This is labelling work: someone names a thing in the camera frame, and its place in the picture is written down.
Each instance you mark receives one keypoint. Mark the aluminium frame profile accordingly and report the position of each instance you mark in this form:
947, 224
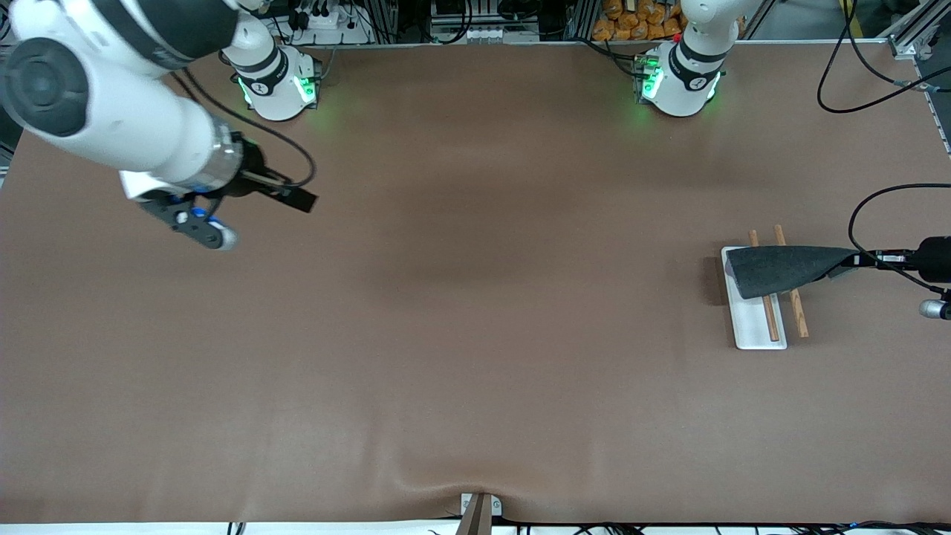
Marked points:
583, 18
917, 37

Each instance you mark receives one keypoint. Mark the white power strip with plugs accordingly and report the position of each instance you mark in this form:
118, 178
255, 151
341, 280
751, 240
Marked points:
330, 22

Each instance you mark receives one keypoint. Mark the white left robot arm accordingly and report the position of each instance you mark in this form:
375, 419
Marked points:
680, 82

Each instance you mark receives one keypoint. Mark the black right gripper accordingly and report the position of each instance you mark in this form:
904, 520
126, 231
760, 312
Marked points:
252, 170

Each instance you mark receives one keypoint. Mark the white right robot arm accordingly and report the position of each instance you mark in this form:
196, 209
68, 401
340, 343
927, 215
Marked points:
134, 126

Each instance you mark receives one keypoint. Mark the orange snack packet pile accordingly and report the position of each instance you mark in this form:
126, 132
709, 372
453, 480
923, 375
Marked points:
631, 22

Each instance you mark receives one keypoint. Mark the grey microfibre towel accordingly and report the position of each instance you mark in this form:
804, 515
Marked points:
780, 271

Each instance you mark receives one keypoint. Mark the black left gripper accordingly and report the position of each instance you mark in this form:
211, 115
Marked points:
935, 259

